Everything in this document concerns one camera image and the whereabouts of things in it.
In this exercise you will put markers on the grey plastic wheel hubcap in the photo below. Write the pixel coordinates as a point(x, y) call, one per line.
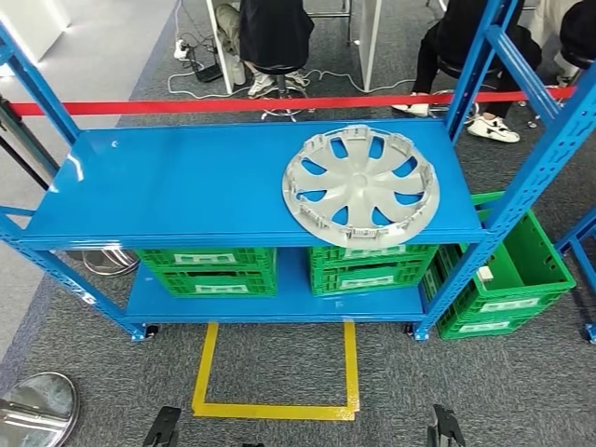
point(360, 182)

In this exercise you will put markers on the blue steel shelving rack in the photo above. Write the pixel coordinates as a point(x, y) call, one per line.
point(577, 233)
point(210, 179)

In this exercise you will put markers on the black round stool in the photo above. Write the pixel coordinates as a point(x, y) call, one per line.
point(279, 69)

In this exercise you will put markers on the red barrier belt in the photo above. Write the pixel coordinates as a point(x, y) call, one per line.
point(186, 104)

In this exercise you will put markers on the yellow floor tape square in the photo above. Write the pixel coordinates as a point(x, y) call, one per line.
point(274, 412)

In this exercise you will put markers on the black router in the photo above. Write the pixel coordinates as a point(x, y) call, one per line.
point(207, 73)

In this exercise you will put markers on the person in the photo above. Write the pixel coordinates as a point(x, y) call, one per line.
point(274, 31)
point(428, 55)
point(545, 18)

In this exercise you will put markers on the white desk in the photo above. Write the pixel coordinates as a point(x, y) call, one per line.
point(370, 37)

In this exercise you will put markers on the white power strip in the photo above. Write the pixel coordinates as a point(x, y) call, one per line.
point(181, 49)

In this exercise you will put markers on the small white box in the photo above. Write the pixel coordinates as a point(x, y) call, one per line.
point(485, 274)

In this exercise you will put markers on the black barrier belt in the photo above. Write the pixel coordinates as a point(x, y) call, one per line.
point(23, 162)

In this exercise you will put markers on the round chrome stanchion base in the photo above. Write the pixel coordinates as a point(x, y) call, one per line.
point(37, 410)

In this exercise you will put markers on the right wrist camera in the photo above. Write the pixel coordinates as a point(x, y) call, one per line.
point(444, 427)

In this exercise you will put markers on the chrome stanchion post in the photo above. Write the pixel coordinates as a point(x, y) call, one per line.
point(28, 136)

